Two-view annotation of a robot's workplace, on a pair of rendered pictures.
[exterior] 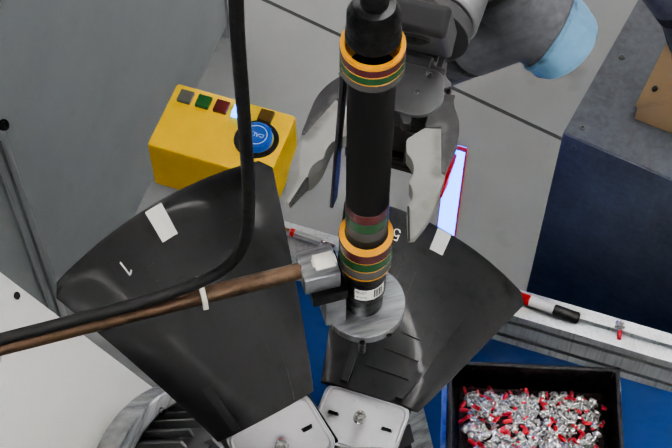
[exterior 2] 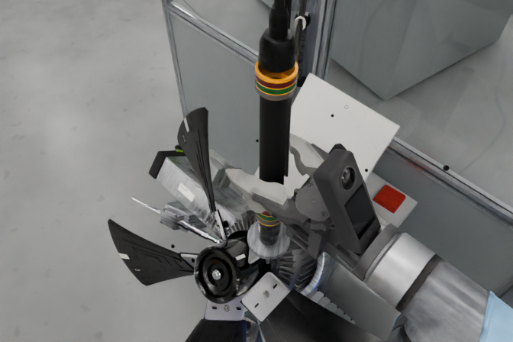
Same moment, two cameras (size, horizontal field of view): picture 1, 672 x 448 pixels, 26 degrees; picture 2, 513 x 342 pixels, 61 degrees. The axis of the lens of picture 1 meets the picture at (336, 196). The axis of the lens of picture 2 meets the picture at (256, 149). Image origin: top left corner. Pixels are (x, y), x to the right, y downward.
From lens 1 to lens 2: 91 cm
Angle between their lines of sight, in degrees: 59
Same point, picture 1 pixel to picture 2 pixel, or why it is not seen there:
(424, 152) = (270, 190)
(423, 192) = (245, 179)
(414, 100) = (308, 198)
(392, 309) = (257, 246)
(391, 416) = (262, 311)
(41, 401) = not seen: hidden behind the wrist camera
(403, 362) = (287, 330)
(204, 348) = not seen: hidden behind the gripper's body
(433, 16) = (326, 168)
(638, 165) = not seen: outside the picture
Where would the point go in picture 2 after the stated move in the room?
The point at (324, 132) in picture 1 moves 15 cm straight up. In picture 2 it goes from (307, 151) to (320, 59)
